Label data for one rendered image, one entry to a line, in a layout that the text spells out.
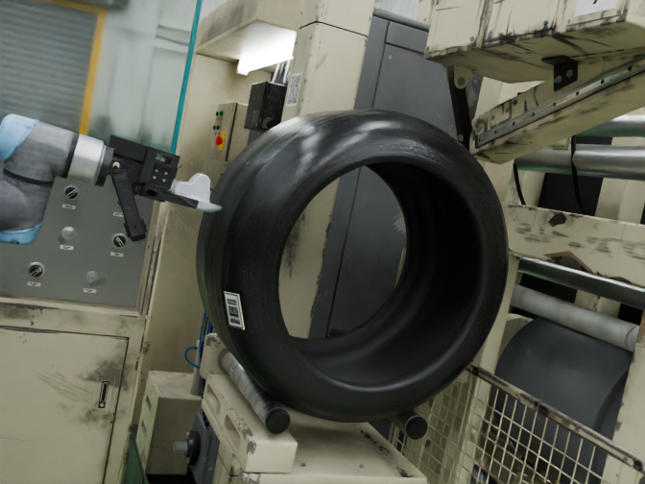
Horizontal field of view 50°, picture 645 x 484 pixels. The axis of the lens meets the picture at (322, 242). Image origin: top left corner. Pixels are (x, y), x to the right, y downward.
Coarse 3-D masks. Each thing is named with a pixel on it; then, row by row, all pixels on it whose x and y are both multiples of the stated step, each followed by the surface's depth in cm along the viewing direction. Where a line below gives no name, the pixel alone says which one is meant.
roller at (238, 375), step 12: (228, 360) 145; (228, 372) 142; (240, 372) 137; (240, 384) 134; (252, 384) 130; (252, 396) 126; (264, 396) 124; (252, 408) 126; (264, 408) 120; (276, 408) 118; (264, 420) 118; (276, 420) 118; (288, 420) 119; (276, 432) 118
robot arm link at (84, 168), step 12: (84, 144) 107; (96, 144) 108; (84, 156) 107; (96, 156) 107; (72, 168) 107; (84, 168) 107; (96, 168) 107; (72, 180) 109; (84, 180) 108; (96, 180) 109
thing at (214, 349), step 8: (208, 336) 148; (216, 336) 148; (208, 344) 148; (216, 344) 148; (208, 352) 148; (216, 352) 149; (224, 352) 149; (208, 360) 148; (216, 360) 149; (200, 368) 150; (208, 368) 148; (216, 368) 149; (224, 368) 149
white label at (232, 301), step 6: (228, 294) 112; (234, 294) 111; (228, 300) 112; (234, 300) 111; (228, 306) 113; (234, 306) 111; (240, 306) 110; (228, 312) 113; (234, 312) 112; (240, 312) 111; (228, 318) 114; (234, 318) 112; (240, 318) 111; (228, 324) 114; (234, 324) 113; (240, 324) 111
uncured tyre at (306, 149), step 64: (320, 128) 115; (384, 128) 116; (256, 192) 112; (448, 192) 144; (256, 256) 110; (448, 256) 151; (256, 320) 112; (384, 320) 152; (448, 320) 145; (320, 384) 118; (384, 384) 124; (448, 384) 131
